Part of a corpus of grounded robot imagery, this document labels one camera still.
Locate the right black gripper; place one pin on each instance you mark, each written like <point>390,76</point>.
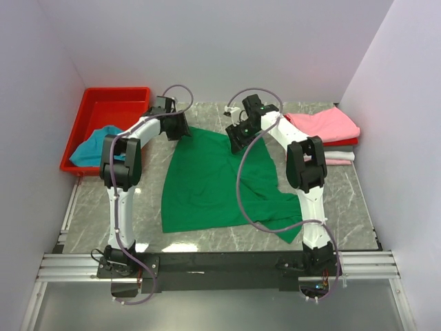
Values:
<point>233,132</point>

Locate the green t shirt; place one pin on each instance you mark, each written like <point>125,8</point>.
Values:
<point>205,187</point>

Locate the folded red t shirt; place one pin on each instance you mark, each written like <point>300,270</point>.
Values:
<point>341,142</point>

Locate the black base beam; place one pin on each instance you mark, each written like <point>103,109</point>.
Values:
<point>217,271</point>

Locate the folded light pink t shirt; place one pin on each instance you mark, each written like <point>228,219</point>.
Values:
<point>338,162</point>

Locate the red plastic bin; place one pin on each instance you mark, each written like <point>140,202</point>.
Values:
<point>100,107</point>

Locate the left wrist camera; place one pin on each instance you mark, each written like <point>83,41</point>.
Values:
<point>164,104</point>

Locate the blue t shirt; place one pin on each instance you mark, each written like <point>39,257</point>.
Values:
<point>88,153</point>

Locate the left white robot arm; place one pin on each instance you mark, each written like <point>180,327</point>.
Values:
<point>121,169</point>

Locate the folded white t shirt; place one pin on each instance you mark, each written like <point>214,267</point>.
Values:
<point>339,155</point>

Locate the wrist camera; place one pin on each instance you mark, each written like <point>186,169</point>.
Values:
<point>164,104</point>
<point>234,113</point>

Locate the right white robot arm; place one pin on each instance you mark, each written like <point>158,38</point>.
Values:
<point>305,170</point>

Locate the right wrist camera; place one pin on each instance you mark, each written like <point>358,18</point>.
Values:
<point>234,113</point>

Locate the aluminium frame rail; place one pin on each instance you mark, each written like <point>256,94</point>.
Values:
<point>355,265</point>

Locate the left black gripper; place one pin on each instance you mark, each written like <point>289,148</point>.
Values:
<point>182,129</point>

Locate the folded grey t shirt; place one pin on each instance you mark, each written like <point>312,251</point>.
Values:
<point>348,148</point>

